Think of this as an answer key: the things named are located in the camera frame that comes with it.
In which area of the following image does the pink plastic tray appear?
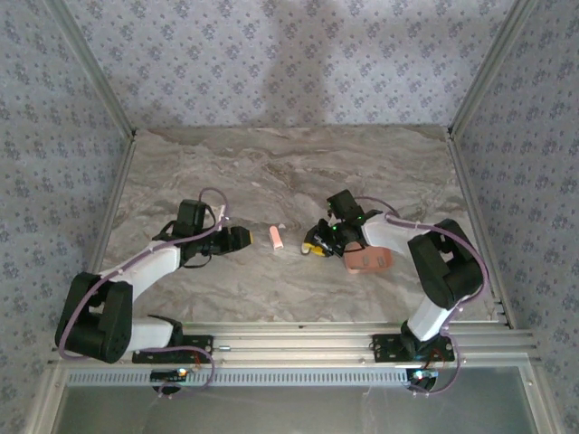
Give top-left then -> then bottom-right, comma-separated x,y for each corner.
342,244 -> 394,276

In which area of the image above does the black electronics box with light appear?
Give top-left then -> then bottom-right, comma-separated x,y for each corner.
405,368 -> 441,391
150,368 -> 189,382

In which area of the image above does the grey metal panel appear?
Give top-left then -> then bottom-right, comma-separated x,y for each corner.
52,365 -> 544,434

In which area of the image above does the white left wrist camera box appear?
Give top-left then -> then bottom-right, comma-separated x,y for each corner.
205,203 -> 228,232

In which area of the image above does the thin black left gripper cable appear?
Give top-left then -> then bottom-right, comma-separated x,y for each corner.
182,251 -> 214,271

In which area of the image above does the aluminium side rail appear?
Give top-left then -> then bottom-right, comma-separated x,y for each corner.
445,130 -> 517,329
74,133 -> 139,317

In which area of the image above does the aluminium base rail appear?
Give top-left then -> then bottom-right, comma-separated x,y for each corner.
47,321 -> 542,365

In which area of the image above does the slotted grey cable duct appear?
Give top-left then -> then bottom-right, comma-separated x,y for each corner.
67,368 -> 411,388

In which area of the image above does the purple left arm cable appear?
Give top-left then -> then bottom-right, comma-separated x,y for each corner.
57,187 -> 230,401

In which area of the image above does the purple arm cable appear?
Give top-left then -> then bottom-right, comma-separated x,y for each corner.
57,187 -> 230,401
356,195 -> 492,399

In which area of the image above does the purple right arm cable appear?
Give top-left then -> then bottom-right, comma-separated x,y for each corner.
356,195 -> 492,399

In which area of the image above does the aluminium corner post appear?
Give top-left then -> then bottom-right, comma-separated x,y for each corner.
447,0 -> 539,137
44,0 -> 137,137

